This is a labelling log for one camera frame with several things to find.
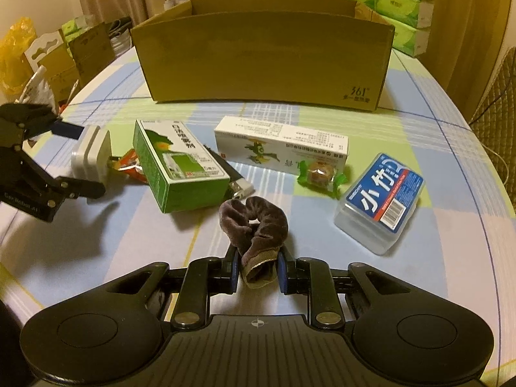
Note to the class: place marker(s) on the stack of green tissue packs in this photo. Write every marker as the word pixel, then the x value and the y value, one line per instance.
pixel 395 4

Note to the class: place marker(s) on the brown cardboard storage box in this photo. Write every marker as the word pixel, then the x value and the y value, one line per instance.
pixel 90 48

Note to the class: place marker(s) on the green medicine box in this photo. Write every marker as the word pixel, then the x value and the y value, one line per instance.
pixel 189 187

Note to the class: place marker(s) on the clear plastic box blue label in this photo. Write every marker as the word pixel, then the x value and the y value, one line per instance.
pixel 383 197

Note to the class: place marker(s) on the red snack packet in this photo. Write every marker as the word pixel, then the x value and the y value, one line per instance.
pixel 131 165

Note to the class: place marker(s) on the white plastic container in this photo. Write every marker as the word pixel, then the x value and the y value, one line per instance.
pixel 90 153

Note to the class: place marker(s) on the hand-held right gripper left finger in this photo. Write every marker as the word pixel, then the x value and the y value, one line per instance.
pixel 233 275

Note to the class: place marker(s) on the long white medicine box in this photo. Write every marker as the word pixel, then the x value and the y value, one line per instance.
pixel 278 141

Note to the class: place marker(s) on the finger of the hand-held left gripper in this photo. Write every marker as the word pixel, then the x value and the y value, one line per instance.
pixel 78 188
pixel 66 129

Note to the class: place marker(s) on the checked tablecloth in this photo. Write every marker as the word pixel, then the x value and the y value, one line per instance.
pixel 306 225

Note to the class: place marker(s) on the white plastic bundle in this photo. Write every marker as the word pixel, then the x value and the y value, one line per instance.
pixel 121 34

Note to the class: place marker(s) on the yellow plastic bag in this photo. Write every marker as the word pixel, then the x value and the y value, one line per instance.
pixel 16 56

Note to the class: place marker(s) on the brown velvet scrunchie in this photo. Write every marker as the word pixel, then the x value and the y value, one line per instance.
pixel 258 225

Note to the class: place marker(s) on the candy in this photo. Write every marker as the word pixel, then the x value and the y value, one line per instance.
pixel 320 173

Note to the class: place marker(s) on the cardboard box with white flap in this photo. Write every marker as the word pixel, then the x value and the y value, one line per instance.
pixel 56 64

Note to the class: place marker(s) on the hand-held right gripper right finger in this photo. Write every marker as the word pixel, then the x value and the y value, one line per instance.
pixel 282 279

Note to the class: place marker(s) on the white plastic bag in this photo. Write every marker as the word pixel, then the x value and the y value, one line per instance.
pixel 38 88

